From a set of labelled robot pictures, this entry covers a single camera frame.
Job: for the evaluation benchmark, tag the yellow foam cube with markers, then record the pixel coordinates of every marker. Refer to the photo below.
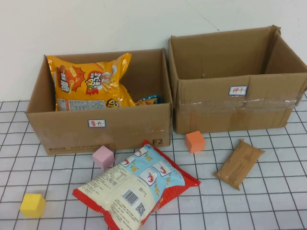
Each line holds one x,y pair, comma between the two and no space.
32,206

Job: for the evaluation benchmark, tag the small blue snack bag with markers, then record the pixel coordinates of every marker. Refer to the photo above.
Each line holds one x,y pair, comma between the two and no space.
149,99

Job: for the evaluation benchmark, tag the orange foam cube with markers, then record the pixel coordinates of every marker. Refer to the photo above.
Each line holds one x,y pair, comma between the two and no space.
195,142

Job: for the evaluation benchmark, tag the red shrimp chips bag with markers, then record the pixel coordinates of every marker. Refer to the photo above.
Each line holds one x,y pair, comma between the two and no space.
134,187

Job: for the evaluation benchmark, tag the orange-yellow snack bag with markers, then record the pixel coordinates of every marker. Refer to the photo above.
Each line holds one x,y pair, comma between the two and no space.
81,81

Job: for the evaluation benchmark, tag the white label red handwritten characters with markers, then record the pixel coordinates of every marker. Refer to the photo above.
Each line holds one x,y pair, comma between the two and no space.
238,91
97,123

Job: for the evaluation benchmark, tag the brown biscuit packet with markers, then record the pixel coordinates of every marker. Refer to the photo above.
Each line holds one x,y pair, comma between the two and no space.
239,165

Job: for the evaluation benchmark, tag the pink foam cube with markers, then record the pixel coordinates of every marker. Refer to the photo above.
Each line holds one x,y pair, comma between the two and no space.
103,158

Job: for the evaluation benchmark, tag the taped cardboard box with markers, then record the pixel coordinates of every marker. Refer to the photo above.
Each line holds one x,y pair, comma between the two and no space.
216,112

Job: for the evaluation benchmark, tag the cardboard box with F2 print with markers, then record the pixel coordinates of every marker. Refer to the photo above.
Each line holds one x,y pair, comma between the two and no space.
124,129

